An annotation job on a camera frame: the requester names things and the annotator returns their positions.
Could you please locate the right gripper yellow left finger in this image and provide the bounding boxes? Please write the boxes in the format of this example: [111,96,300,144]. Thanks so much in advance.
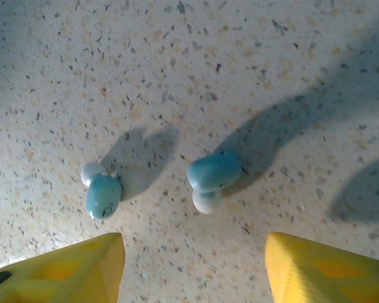
[0,232,126,303]

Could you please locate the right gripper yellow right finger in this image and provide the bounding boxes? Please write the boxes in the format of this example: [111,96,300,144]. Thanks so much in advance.
[264,232,379,303]

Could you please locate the blue wireless earbud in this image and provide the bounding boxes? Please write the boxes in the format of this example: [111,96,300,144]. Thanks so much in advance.
[80,162,123,221]
[186,150,243,215]

